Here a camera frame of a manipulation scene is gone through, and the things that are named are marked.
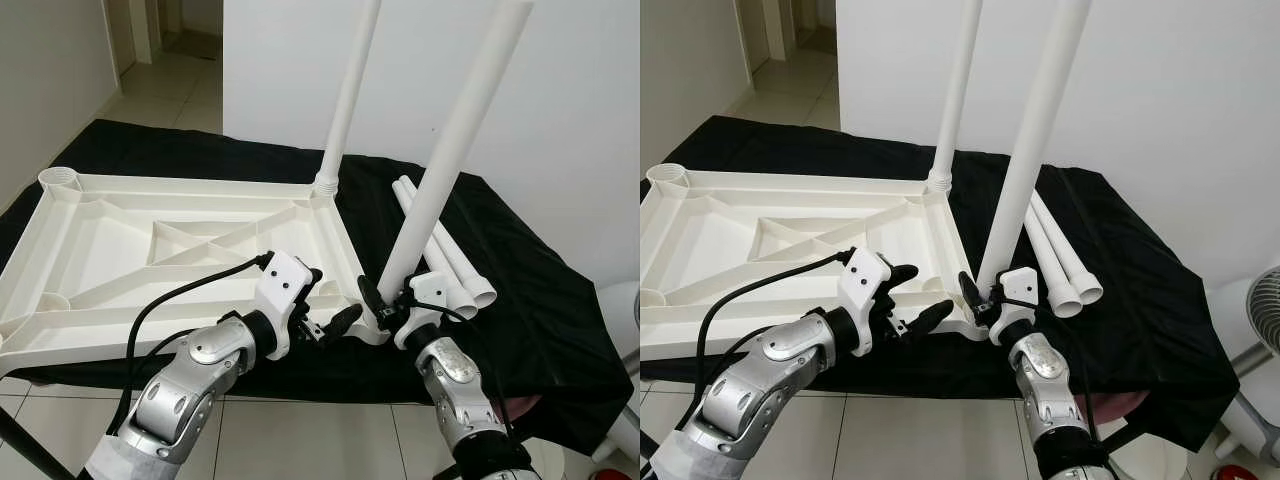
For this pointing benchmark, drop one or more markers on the white plastic table leg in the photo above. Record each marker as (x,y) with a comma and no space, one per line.
(448,275)
(1052,270)
(465,260)
(955,90)
(1070,255)
(455,140)
(350,90)
(1035,130)

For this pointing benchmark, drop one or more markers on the white plastic table top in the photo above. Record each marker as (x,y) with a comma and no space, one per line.
(740,240)
(120,240)

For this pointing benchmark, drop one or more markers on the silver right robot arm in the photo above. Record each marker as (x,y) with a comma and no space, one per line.
(455,385)
(1045,385)

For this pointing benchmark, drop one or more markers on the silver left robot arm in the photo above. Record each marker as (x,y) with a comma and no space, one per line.
(780,370)
(190,380)

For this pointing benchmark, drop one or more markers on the black tablecloth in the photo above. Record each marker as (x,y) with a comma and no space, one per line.
(550,300)
(1160,300)

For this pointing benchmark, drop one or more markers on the pink stool seat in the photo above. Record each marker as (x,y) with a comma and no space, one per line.
(522,405)
(1120,402)

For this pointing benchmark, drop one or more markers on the black metal strut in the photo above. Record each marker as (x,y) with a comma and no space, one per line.
(1120,435)

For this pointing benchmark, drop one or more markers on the red round floor object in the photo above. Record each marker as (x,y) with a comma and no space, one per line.
(1240,472)
(618,475)

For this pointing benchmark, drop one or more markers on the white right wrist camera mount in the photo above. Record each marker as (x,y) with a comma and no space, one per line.
(1020,285)
(430,290)

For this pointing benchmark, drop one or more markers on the white door frame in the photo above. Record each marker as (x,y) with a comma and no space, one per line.
(765,25)
(135,25)

